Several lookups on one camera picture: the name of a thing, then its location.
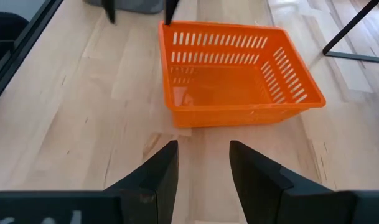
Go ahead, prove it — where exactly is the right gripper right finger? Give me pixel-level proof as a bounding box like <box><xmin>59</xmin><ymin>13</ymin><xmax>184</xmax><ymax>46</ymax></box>
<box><xmin>229</xmin><ymin>139</ymin><xmax>379</xmax><ymax>224</ymax></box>

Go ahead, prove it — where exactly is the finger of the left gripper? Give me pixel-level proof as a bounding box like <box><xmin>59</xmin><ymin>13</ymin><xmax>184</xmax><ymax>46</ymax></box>
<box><xmin>101</xmin><ymin>0</ymin><xmax>116</xmax><ymax>26</ymax></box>
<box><xmin>163</xmin><ymin>0</ymin><xmax>181</xmax><ymax>26</ymax></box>

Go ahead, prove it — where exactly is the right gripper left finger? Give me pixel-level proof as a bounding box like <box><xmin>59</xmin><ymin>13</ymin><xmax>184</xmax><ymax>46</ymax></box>
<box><xmin>0</xmin><ymin>139</ymin><xmax>180</xmax><ymax>224</ymax></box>

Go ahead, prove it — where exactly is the large orange plastic basket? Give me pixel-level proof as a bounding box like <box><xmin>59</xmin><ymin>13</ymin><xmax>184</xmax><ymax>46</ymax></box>
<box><xmin>157</xmin><ymin>20</ymin><xmax>327</xmax><ymax>129</ymax></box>

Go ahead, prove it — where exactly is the black metal shelf leg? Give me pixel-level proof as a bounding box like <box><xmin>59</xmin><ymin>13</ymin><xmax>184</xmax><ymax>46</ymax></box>
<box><xmin>322</xmin><ymin>0</ymin><xmax>379</xmax><ymax>65</ymax></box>

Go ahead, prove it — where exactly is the black chair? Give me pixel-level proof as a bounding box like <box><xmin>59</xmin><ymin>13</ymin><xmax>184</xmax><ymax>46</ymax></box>
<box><xmin>0</xmin><ymin>11</ymin><xmax>30</xmax><ymax>74</ymax></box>

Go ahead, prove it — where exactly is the black table frame rail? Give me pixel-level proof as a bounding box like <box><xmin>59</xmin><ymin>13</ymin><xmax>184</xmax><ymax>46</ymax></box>
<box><xmin>0</xmin><ymin>0</ymin><xmax>65</xmax><ymax>110</ymax></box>

